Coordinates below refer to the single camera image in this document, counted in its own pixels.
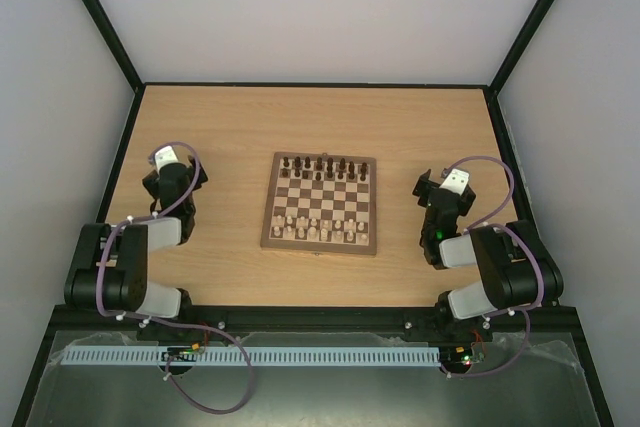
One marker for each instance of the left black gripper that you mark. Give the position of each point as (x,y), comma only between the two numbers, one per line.
(154,183)

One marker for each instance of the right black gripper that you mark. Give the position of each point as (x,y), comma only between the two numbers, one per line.
(422,187)

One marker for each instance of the light chess piece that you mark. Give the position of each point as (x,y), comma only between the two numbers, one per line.
(289,233)

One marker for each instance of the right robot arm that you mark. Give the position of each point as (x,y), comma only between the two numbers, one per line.
(516,269)

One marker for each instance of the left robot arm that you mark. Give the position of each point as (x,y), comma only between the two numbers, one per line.
(109,271)

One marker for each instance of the wooden chess board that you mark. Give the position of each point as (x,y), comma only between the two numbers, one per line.
(329,199)

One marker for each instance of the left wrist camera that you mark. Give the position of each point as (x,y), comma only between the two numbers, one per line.
(163,157)

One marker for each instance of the black aluminium frame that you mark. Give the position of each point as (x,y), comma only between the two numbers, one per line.
(324,319)

